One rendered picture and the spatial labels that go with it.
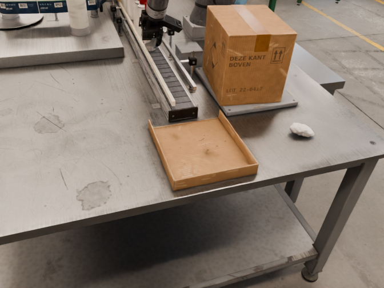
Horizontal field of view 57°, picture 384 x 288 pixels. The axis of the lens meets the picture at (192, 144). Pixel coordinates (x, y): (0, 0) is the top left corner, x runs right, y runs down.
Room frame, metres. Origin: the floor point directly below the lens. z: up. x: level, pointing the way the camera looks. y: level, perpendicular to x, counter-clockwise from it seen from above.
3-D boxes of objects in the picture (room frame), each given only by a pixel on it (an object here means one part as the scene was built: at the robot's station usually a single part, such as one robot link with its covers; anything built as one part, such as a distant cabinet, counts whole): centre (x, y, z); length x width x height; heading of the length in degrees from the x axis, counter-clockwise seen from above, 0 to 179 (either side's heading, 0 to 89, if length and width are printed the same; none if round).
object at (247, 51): (1.27, -0.18, 0.99); 0.30 x 0.24 x 0.27; 14
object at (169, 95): (1.51, 0.26, 0.91); 1.07 x 0.01 x 0.02; 21
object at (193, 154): (0.87, -0.02, 0.85); 0.30 x 0.26 x 0.04; 21
